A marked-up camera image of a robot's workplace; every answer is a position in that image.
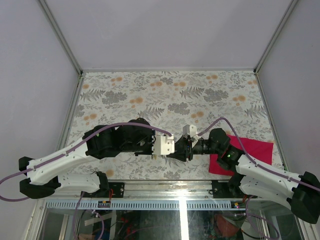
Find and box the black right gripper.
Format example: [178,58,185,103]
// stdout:
[170,133,221,163]

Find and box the large metal keyring with clips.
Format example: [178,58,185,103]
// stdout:
[151,154,167,160]

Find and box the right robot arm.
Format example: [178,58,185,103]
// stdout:
[164,128,320,224]

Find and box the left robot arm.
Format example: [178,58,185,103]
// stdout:
[19,118,156,199]

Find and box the floral patterned table mat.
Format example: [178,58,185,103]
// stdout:
[66,70,283,169]

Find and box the red folded cloth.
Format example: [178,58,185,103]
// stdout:
[208,137,274,176]

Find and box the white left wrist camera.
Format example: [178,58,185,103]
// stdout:
[152,135,175,156]

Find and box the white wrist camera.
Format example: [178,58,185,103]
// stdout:
[152,135,175,156]
[182,124,198,138]

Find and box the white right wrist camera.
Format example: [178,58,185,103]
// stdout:
[182,124,198,138]

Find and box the aluminium enclosure frame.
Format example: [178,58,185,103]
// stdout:
[24,0,307,240]

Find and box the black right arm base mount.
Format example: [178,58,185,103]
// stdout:
[208,173,259,199]

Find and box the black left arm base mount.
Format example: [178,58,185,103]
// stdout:
[92,171,125,199]

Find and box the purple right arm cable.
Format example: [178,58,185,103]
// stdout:
[196,117,320,193]

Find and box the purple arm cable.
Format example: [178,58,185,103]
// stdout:
[196,117,320,193]
[0,122,175,202]

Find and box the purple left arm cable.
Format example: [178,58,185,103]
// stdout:
[0,122,175,202]

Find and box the grey slotted cable duct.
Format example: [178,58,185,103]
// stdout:
[46,199,233,211]

